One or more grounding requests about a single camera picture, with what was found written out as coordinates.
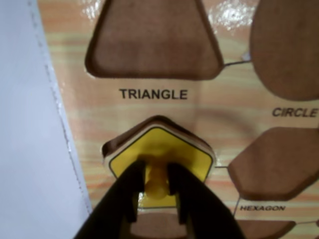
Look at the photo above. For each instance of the yellow pentagon puzzle piece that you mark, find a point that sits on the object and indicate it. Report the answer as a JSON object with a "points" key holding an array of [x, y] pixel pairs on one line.
{"points": [[174, 149]]}

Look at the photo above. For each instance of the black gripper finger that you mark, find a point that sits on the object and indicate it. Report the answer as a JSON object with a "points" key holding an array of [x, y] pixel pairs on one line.
{"points": [[117, 199], [199, 201]]}

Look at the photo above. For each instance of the wooden shape puzzle board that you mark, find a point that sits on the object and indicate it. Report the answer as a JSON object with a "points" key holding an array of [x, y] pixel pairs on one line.
{"points": [[224, 112]]}

